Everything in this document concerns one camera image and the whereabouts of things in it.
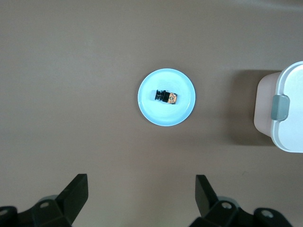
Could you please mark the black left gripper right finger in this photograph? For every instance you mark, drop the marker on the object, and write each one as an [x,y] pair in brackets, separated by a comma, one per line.
[217,210]

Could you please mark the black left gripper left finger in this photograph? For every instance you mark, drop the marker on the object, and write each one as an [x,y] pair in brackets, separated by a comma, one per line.
[59,208]

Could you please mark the orange and black switch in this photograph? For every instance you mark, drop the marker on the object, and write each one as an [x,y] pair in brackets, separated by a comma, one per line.
[165,97]

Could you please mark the light blue round plate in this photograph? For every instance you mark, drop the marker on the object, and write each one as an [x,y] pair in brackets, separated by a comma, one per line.
[165,116]

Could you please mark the brown table cloth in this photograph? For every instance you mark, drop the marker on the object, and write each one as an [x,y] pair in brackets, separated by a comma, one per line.
[71,94]

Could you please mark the pink box with white lid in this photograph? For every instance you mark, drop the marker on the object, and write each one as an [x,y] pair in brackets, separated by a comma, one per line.
[291,113]

